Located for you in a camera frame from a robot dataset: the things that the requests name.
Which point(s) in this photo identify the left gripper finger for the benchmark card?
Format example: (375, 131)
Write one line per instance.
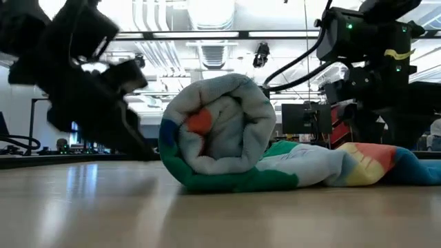
(127, 141)

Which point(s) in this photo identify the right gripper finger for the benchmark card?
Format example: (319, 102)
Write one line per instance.
(367, 124)
(406, 131)

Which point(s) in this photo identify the dinosaur print towel green back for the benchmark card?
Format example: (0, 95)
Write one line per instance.
(224, 144)

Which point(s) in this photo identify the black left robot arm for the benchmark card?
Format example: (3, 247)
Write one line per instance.
(20, 24)

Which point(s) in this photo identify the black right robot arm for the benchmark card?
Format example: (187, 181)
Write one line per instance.
(361, 34)

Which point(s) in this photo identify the person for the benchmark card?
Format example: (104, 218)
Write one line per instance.
(435, 136)
(62, 145)

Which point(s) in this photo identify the small black monitor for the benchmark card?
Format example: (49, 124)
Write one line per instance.
(296, 118)

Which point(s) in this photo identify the black tilted panel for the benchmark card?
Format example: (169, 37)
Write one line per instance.
(2, 124)

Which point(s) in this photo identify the black overhead light bar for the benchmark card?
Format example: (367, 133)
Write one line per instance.
(243, 34)

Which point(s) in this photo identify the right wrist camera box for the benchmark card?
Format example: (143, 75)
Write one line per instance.
(339, 87)

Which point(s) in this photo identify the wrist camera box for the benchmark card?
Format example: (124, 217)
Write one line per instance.
(339, 87)
(125, 77)

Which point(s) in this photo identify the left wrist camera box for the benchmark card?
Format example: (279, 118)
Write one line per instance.
(125, 77)

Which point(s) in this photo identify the black ceiling-mounted camera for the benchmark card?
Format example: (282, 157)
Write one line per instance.
(140, 61)
(261, 55)

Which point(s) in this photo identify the silver ceiling air duct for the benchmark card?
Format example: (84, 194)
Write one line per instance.
(213, 55)

